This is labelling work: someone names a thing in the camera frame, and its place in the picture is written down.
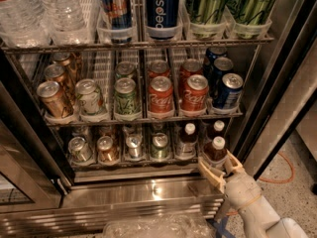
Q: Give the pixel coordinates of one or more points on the green tall can right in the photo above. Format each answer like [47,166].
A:
[250,12]

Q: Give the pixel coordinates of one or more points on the green can rear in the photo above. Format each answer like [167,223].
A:
[125,69]

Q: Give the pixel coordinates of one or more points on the gold can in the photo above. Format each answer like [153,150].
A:
[58,73]
[55,100]
[71,61]
[107,150]

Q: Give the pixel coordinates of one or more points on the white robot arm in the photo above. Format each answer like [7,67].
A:
[291,228]

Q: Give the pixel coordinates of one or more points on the blue pepsi can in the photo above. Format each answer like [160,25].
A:
[211,54]
[229,91]
[162,18]
[220,67]

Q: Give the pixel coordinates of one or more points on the gold can bottom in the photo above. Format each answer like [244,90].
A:
[107,150]

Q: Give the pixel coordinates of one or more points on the green tall can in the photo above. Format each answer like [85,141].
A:
[205,17]
[250,12]

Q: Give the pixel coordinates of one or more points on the stainless fridge door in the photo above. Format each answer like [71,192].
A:
[281,88]

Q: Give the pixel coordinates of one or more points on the red coke can front right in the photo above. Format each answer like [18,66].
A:
[194,93]

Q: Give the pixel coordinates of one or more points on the red coke can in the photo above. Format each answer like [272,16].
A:
[160,94]
[188,68]
[158,67]
[194,93]

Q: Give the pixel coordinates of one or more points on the silver can bottom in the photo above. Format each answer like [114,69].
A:
[134,144]

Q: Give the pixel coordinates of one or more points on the gold can rear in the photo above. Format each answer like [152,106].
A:
[71,61]

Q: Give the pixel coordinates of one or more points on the red coke can front left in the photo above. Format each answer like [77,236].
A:
[160,94]

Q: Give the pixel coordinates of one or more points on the blue pepsi can rear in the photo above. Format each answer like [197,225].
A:
[211,54]

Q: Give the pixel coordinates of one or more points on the red bull can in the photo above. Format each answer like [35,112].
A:
[115,21]

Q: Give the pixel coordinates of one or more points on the gold can front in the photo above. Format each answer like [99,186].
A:
[55,100]

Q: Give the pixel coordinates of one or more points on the brown tea bottle left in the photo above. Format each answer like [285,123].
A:
[186,141]

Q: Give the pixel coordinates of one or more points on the gold can middle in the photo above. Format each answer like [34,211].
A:
[58,73]

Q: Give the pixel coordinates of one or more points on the white green can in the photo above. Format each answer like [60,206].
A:
[79,149]
[90,97]

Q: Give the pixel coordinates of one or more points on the blue pepsi can front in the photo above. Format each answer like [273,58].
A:
[229,91]

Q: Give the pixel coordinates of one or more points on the red coke can rear left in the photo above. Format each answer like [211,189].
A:
[158,67]

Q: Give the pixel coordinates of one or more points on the green tall can left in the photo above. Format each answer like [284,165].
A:
[205,17]

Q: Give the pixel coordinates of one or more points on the clear water bottle left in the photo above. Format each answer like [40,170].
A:
[20,26]

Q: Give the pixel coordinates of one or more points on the red coke can rear right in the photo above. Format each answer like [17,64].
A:
[188,68]

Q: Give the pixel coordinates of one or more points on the green can front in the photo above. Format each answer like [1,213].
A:
[126,96]

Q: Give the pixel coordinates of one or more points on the clear water bottle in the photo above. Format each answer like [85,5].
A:
[66,22]
[20,26]

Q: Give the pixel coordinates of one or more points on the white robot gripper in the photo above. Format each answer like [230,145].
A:
[240,192]

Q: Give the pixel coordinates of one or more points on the brown tea bottle white cap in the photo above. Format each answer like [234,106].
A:
[215,152]

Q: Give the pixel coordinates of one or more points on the rear brown tea bottle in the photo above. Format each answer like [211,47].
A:
[216,129]

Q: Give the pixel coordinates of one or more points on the white green can bottom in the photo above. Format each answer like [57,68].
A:
[79,149]

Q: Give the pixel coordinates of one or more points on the blue floor tape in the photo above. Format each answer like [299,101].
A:
[220,226]

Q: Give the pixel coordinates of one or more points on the left glass fridge door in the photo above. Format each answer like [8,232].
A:
[24,186]

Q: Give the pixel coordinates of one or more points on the blue pepsi can top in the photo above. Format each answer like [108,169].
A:
[162,18]

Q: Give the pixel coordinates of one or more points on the clear water bottle right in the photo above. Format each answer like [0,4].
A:
[66,22]

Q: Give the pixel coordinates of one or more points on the clear plastic bag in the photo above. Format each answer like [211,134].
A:
[168,226]

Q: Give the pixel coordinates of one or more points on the blue pepsi can middle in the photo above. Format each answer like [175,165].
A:
[220,67]

